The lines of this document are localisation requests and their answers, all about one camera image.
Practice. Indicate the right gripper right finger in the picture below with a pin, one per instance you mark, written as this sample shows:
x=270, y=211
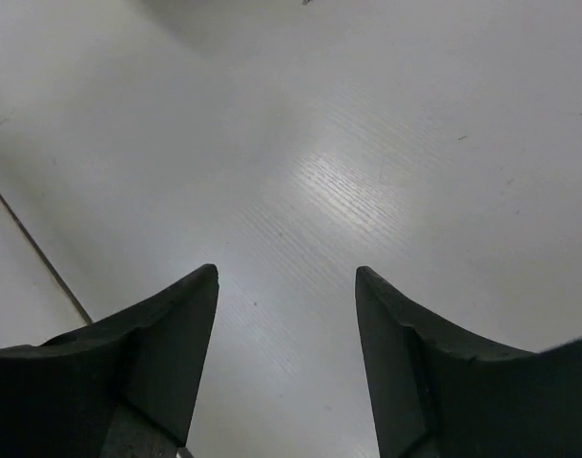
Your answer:
x=439, y=390

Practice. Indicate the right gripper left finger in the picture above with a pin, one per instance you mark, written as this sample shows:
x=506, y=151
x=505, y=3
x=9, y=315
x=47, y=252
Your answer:
x=124, y=386

